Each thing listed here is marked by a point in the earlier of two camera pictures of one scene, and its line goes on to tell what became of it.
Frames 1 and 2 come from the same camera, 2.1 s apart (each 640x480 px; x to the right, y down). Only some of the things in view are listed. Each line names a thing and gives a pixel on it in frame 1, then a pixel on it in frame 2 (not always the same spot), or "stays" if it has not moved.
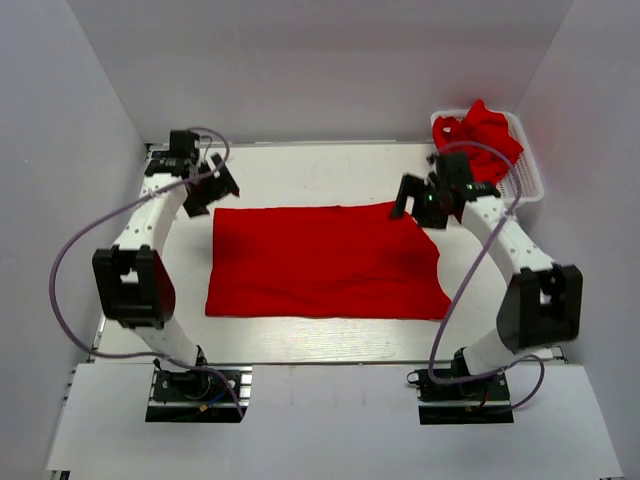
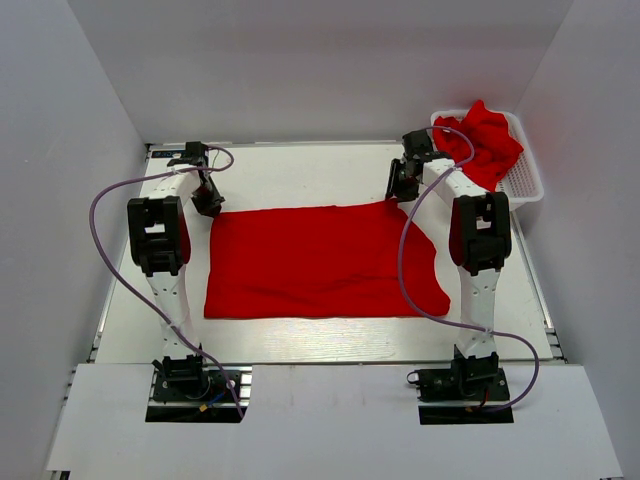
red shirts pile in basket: x=483 y=126 stays
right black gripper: x=411 y=187 → x=395 y=187
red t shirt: x=322 y=261 stays
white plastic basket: x=531 y=188 stays
